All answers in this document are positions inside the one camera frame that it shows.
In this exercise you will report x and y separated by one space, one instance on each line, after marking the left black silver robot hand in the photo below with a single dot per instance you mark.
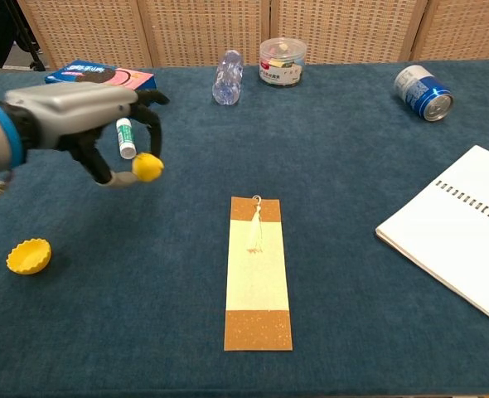
74 108

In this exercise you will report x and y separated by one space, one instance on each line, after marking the small yellow ball toy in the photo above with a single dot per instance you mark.
148 166

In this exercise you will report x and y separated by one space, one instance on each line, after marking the blue Oreo cookie box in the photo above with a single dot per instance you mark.
103 74

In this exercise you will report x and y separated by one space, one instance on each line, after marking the white green glue stick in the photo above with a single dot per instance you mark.
126 141

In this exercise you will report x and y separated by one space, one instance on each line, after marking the black tripod stand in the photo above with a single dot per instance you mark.
33 51

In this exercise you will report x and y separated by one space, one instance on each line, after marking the woven folding screen panel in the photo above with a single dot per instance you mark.
344 29
464 29
87 33
203 29

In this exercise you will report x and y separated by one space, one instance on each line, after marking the clear plastic water bottle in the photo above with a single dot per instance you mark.
228 79

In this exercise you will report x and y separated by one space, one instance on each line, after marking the yellow scalloped bowl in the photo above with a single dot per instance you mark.
28 257

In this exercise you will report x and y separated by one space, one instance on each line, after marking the clear jar of clips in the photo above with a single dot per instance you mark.
282 64

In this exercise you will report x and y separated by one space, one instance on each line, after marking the white bookmark tassel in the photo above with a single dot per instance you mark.
255 232

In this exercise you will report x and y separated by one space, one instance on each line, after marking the blue carpet table cover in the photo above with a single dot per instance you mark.
311 166

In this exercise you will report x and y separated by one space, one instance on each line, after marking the brown cream paper bookmark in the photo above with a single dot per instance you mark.
257 298

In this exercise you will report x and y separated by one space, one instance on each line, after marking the blue silver drink can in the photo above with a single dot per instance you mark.
424 93

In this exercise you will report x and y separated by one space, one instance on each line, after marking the white spiral notebook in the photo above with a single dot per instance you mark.
460 232

